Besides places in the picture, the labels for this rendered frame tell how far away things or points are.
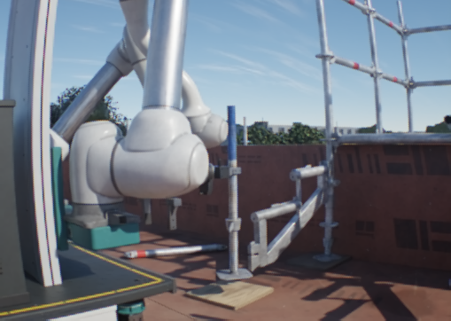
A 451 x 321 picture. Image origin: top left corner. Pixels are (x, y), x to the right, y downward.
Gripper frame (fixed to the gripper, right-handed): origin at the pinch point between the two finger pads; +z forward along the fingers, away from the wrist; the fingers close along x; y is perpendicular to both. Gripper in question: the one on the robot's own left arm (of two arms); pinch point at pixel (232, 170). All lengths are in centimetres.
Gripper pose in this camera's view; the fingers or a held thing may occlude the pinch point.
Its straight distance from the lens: 191.8
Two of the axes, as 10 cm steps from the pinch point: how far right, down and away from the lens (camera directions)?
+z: 7.4, -0.4, 6.7
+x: -6.7, -0.1, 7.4
